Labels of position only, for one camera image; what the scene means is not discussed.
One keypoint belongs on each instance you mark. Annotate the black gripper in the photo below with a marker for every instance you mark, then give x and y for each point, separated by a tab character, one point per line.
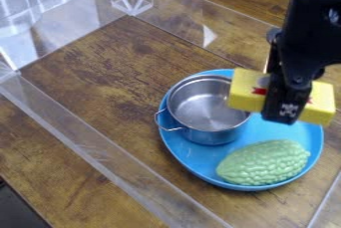
304	46

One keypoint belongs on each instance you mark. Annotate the yellow brick with label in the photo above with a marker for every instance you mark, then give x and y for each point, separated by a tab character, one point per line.
247	93

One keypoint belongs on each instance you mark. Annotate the green bitter gourd toy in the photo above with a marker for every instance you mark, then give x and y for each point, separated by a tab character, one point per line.
263	163

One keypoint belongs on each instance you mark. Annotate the small steel pot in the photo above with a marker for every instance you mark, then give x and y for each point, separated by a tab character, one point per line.
196	111

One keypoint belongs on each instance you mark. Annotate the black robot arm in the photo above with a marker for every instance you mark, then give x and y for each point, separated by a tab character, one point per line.
303	47

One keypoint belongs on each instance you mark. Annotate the blue round tray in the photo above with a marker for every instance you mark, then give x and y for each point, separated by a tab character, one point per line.
266	132

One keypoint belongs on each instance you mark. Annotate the clear acrylic enclosure wall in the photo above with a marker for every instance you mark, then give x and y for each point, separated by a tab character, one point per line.
85	67

